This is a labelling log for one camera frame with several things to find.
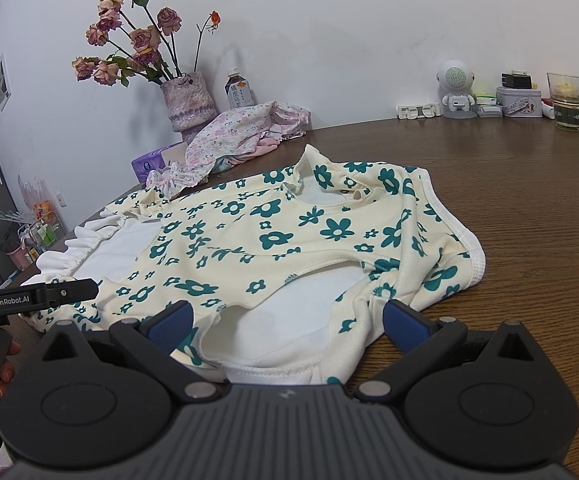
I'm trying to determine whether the small green white box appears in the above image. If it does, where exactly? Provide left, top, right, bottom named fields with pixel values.
left=473, top=92, right=503, bottom=118

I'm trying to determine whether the pink floral garment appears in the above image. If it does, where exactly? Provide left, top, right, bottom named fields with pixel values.
left=145, top=101, right=311, bottom=198

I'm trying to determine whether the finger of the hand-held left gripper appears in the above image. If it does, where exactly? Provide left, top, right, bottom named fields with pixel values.
left=44, top=280, right=101, bottom=306

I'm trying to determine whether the tea bottle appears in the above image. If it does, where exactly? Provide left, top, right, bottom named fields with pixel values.
left=224, top=66, right=256, bottom=109

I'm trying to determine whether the plain pink garment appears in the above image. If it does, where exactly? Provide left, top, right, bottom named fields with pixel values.
left=249, top=137, right=282, bottom=158

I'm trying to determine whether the wire rack of bottles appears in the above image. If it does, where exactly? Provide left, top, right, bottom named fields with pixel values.
left=0, top=175, right=70, bottom=271

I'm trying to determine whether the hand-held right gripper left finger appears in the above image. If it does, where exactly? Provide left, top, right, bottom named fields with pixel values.
left=38, top=300, right=220, bottom=403

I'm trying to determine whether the white robot speaker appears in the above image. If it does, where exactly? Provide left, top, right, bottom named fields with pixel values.
left=437, top=59, right=476, bottom=119

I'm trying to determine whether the purple textured vase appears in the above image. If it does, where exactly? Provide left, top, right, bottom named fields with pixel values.
left=160, top=71, right=216, bottom=145

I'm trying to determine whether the purple tissue pack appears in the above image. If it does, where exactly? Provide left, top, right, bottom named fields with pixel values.
left=130, top=142, right=190, bottom=183

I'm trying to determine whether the wall notice sheet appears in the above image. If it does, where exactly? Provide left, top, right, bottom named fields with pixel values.
left=0, top=52, right=11, bottom=111

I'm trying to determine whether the cream dress with green flowers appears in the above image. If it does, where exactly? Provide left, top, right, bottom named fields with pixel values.
left=19, top=144, right=487, bottom=386

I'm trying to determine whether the dried rose bouquet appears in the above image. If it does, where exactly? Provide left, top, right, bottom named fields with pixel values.
left=72, top=0, right=221, bottom=86

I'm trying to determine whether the grey tin box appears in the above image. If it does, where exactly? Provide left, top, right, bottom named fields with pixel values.
left=495, top=86, right=543, bottom=118

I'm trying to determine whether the person's left hand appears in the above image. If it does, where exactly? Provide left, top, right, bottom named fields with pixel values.
left=0, top=340, right=22, bottom=400

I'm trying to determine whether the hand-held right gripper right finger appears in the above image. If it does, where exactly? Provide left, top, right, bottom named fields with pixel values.
left=353, top=299, right=540, bottom=403

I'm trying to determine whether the pink bucket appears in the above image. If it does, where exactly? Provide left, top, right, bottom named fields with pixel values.
left=12, top=245, right=37, bottom=268

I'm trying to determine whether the glass cup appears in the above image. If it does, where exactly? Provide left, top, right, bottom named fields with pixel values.
left=547, top=72, right=579, bottom=132

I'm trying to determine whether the black charger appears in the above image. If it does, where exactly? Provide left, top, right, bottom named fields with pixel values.
left=501, top=70, right=537, bottom=90

